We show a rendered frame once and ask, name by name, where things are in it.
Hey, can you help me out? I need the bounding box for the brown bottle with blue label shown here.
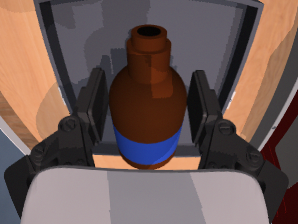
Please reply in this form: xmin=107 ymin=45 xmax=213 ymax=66
xmin=109 ymin=24 xmax=187 ymax=170

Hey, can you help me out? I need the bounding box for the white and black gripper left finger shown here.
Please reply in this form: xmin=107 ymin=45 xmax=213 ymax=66
xmin=4 ymin=68 xmax=109 ymax=220

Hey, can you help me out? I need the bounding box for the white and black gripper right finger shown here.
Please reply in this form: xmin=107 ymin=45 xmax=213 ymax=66
xmin=187 ymin=70 xmax=289 ymax=224

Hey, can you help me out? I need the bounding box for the red plastic crate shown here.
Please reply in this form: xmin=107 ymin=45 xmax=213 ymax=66
xmin=260 ymin=90 xmax=298 ymax=224

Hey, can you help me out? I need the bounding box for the dark grey tray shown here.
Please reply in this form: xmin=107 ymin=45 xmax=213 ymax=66
xmin=33 ymin=0 xmax=264 ymax=116

